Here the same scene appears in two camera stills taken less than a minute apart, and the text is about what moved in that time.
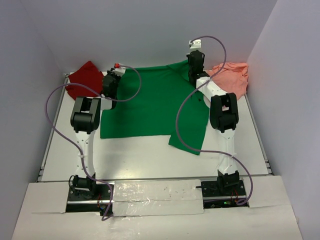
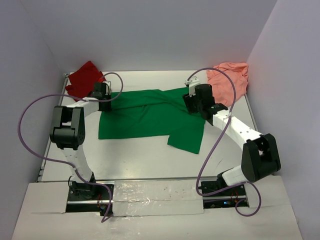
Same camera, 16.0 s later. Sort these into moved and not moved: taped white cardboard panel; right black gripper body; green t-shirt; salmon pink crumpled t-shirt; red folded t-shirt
Moved: right black gripper body; green t-shirt
Not moved: taped white cardboard panel; red folded t-shirt; salmon pink crumpled t-shirt
